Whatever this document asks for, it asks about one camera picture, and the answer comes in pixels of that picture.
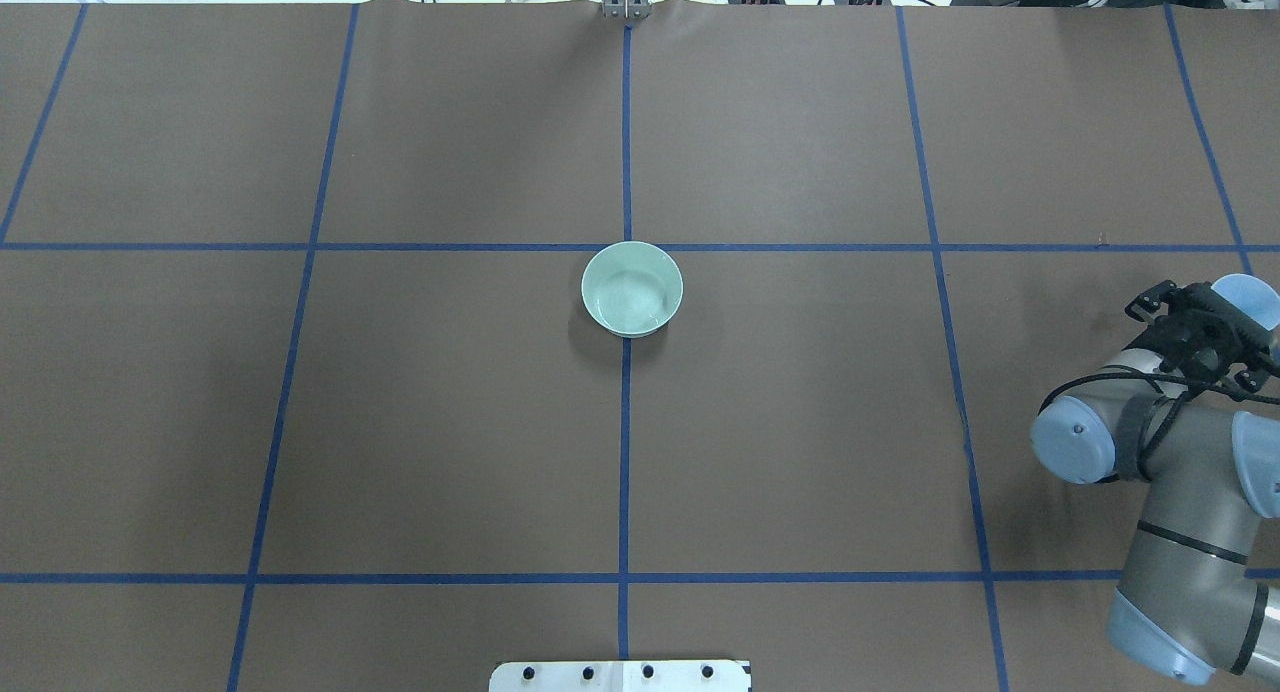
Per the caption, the light blue plastic cup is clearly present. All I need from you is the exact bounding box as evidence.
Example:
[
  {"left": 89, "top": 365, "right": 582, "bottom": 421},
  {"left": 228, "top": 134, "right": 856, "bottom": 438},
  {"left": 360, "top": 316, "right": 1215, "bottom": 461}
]
[{"left": 1211, "top": 272, "right": 1280, "bottom": 333}]

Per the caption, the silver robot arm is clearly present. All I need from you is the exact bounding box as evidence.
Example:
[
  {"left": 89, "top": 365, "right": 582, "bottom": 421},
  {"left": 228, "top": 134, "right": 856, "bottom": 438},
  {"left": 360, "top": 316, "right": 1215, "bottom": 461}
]
[{"left": 1030, "top": 350, "right": 1279, "bottom": 687}]

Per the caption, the white pedestal base plate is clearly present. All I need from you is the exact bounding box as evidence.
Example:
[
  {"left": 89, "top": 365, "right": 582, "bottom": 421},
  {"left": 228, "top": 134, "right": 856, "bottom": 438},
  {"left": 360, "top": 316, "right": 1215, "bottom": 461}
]
[{"left": 488, "top": 659, "right": 754, "bottom": 691}]

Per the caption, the black camera cable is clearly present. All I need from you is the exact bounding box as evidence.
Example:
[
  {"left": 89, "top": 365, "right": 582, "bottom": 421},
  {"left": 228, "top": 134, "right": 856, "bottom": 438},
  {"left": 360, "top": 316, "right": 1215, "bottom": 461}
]
[{"left": 1036, "top": 367, "right": 1280, "bottom": 473}]

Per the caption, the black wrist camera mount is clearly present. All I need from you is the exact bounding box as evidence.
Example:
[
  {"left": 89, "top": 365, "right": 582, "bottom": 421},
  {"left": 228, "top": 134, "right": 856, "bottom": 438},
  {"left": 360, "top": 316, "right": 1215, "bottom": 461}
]
[{"left": 1124, "top": 279, "right": 1277, "bottom": 397}]

